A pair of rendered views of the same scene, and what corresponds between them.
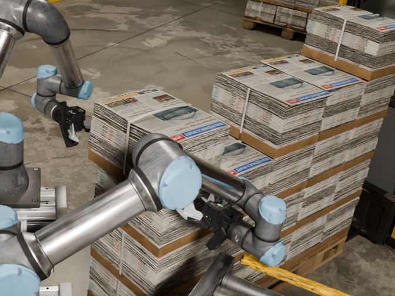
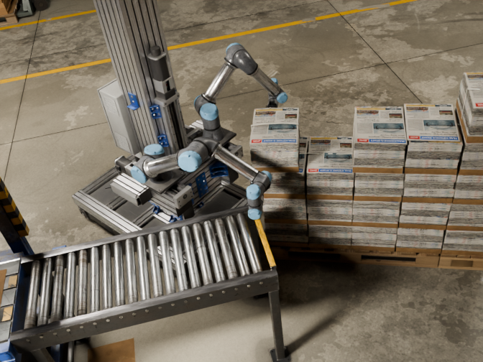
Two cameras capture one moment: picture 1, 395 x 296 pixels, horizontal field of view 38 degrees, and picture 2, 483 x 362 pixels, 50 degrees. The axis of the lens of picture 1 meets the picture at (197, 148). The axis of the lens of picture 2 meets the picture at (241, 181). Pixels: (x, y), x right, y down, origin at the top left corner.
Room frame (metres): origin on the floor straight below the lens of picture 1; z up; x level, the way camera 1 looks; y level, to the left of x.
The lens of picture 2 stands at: (0.39, -2.05, 2.88)
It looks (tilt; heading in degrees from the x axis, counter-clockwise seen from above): 41 degrees down; 63
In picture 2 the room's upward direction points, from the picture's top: 8 degrees counter-clockwise
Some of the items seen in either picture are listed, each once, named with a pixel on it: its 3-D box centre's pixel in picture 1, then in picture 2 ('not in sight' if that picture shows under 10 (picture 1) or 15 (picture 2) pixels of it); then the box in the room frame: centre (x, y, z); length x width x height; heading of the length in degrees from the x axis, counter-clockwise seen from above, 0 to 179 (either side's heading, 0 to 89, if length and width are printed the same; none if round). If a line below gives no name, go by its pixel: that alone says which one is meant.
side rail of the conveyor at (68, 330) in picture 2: not in sight; (149, 310); (0.61, -0.38, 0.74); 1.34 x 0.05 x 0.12; 160
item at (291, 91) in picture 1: (275, 83); (379, 124); (2.23, -0.27, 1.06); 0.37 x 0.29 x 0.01; 48
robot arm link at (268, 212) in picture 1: (266, 215); (254, 193); (1.38, -0.22, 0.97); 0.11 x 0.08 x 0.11; 33
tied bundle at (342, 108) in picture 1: (307, 97); (429, 139); (2.46, -0.45, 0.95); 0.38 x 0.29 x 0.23; 48
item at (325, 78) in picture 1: (310, 70); (430, 121); (2.47, -0.44, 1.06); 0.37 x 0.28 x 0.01; 48
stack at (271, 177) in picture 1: (224, 223); (352, 202); (2.14, -0.17, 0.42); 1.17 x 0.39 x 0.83; 139
